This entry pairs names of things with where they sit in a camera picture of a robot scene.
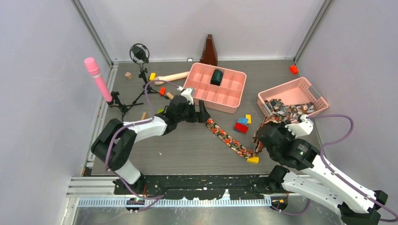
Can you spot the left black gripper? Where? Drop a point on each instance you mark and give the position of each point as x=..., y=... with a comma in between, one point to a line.
x=203, y=115

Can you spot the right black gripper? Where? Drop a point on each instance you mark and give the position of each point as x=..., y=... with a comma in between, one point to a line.
x=279, y=126

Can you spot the floral patterned necktie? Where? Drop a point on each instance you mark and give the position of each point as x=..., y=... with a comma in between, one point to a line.
x=235, y=145

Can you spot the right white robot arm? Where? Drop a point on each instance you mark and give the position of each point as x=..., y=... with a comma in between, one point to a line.
x=302, y=170

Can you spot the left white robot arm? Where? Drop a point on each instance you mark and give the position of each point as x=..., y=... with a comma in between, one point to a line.
x=115, y=142

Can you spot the patterned ties in basket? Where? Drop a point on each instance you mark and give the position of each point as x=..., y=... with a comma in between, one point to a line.
x=276, y=106

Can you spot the yellow block near front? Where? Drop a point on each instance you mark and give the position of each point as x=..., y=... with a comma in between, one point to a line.
x=253, y=160

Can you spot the pink divided organizer tray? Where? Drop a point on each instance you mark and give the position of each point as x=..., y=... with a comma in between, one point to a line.
x=225, y=97

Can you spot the yellow small block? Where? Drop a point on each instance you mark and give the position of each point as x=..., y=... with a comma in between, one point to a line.
x=249, y=118

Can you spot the blue toy brick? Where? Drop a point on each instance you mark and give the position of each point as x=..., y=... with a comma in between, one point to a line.
x=243, y=121

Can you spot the red toy brick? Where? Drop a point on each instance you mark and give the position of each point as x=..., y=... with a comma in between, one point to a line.
x=241, y=128

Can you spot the wooden cylinder block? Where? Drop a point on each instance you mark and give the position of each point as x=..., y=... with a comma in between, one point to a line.
x=170, y=95

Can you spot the dark green rolled tie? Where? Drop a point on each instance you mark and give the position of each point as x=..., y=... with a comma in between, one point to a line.
x=216, y=78

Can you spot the small orange block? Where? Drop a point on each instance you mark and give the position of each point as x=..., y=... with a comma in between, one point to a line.
x=162, y=91

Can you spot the pink perforated basket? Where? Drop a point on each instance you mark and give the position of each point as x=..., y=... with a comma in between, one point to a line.
x=298, y=91

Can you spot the brown wooden metronome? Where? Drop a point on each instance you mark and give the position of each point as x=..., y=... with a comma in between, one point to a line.
x=209, y=53

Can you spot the small wooden rectangular block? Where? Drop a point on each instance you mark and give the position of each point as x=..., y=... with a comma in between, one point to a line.
x=143, y=115

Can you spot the yellow cube block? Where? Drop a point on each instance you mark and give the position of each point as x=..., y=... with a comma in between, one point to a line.
x=152, y=76

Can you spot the red block far corner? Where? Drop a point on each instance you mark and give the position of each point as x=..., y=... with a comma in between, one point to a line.
x=293, y=69

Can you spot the wooden cube block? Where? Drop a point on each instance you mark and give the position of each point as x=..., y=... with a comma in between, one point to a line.
x=128, y=75

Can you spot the black microphone with tripod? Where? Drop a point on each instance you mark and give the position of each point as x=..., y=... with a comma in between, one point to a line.
x=140, y=55

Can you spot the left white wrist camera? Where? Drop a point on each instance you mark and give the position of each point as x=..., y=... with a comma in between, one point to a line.
x=188, y=93

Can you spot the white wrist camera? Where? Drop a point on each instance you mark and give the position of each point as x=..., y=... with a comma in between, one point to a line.
x=302, y=128
x=188, y=93

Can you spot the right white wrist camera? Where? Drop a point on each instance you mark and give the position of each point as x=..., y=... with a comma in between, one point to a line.
x=302, y=128

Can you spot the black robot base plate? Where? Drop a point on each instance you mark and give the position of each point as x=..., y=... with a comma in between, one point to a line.
x=203, y=187

